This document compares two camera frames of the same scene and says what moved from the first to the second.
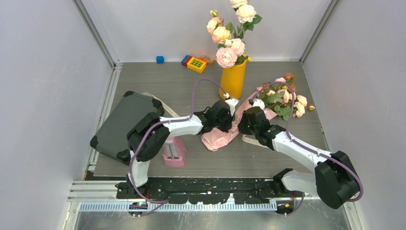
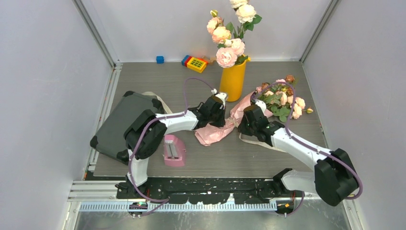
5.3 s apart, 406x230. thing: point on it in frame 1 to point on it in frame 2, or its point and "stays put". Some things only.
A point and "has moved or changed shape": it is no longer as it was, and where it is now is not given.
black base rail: x=206 y=191 stays put
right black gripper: x=241 y=126 stays put
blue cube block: x=160 y=59 stays put
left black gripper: x=229 y=125 to x=221 y=122
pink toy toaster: x=174 y=152 stays put
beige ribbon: x=165 y=107 to x=260 y=143
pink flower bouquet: x=278 y=95 has moved or changed shape
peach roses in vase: x=228 y=38 stays put
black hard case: x=111 y=138 stays put
